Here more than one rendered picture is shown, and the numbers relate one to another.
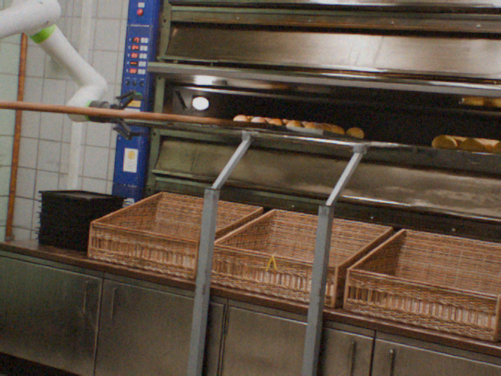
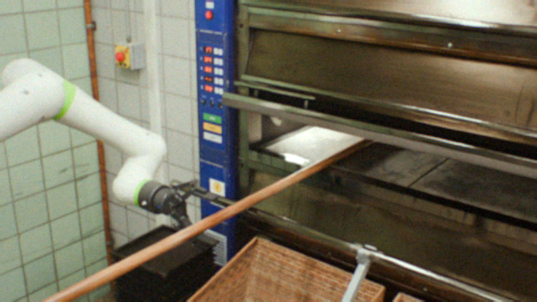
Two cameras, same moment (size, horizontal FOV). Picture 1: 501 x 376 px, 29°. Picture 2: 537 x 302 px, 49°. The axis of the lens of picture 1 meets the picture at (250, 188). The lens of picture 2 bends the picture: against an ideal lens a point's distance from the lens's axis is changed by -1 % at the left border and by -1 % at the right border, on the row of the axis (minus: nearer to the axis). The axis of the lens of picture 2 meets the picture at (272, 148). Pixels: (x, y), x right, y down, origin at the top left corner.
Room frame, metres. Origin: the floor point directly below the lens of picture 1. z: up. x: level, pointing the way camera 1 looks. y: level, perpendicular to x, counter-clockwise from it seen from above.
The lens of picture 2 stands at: (2.39, 0.13, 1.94)
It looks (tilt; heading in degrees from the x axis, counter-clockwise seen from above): 20 degrees down; 6
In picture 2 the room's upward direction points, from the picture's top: 1 degrees clockwise
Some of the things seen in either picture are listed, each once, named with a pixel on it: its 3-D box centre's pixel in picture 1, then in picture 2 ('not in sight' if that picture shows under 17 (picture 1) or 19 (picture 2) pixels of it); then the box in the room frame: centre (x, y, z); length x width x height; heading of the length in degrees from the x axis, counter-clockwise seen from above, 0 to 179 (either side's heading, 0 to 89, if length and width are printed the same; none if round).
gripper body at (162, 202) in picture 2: (114, 113); (173, 204); (3.92, 0.58, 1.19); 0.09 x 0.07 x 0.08; 59
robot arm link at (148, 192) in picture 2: (101, 111); (157, 197); (3.96, 0.64, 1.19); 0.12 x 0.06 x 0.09; 149
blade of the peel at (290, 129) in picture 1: (291, 128); not in sight; (4.84, -0.17, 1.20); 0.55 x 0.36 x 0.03; 59
